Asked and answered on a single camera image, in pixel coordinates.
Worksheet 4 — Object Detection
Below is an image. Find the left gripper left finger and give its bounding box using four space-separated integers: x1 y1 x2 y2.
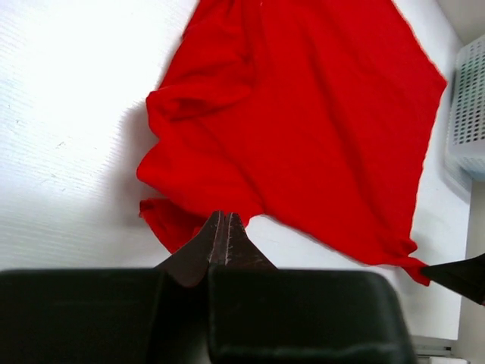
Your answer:
1 212 224 363

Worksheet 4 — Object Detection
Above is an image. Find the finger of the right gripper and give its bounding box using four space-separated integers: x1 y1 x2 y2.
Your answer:
421 254 485 306

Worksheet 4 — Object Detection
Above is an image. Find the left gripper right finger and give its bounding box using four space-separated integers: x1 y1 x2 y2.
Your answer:
208 213 418 363

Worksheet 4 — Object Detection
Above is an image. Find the red t shirt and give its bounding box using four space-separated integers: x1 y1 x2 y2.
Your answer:
136 1 446 285

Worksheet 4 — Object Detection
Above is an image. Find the white plastic basket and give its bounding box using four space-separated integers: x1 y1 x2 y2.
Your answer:
447 36 485 181

